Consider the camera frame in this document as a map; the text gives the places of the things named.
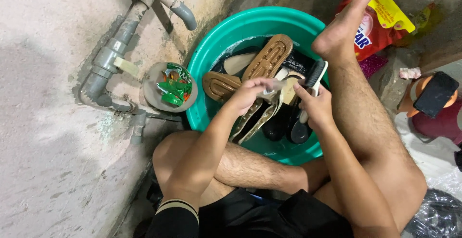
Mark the person's right hand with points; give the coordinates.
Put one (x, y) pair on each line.
(319, 110)

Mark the person's left hand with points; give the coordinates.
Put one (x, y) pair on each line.
(245, 97)

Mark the person's left fingers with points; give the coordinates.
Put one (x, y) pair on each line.
(262, 84)

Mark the beige studded sandal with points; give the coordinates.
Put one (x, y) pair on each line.
(254, 117)

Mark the white black bristle scrub brush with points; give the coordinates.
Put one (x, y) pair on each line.
(316, 74)

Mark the brown ridged sole shoe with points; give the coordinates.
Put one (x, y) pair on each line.
(219, 85)
(269, 57)

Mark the black shoe with beige insole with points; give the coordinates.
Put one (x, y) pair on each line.
(236, 63)

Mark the black textured shoe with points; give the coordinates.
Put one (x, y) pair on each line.
(297, 63)

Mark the black rounded shoe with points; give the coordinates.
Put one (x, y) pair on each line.
(276, 126)
(300, 132)

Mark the green plastic basin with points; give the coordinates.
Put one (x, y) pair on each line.
(234, 32)

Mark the person's left leg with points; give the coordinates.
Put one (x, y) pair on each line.
(252, 169)

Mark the person's leg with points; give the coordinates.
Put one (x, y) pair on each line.
(361, 115)
(252, 169)

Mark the green crumpled sachets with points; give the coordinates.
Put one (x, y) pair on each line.
(176, 86)

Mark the person's right leg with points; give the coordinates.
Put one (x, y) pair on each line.
(361, 115)

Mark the pink glitter scrubber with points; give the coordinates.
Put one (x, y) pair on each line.
(373, 65)

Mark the grey round dish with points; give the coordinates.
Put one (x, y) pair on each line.
(149, 93)

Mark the red yellow detergent pouch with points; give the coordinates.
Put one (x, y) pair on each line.
(379, 25)

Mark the black shorts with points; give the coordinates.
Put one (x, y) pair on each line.
(274, 216)

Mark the white crumpled tissue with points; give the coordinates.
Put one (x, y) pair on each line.
(410, 73)

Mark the orange plastic stool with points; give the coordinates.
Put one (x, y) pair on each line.
(411, 101)

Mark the grey plastic water pipe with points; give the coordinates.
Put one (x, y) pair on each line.
(108, 56)

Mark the black striped sleeve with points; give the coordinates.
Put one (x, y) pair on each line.
(175, 220)

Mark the black phone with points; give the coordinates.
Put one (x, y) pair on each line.
(436, 94)

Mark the maroon plastic container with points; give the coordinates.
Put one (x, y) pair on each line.
(436, 126)

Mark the white plastic sheet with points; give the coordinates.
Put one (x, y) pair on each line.
(429, 162)

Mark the black plastic bag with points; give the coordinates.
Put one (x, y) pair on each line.
(438, 216)

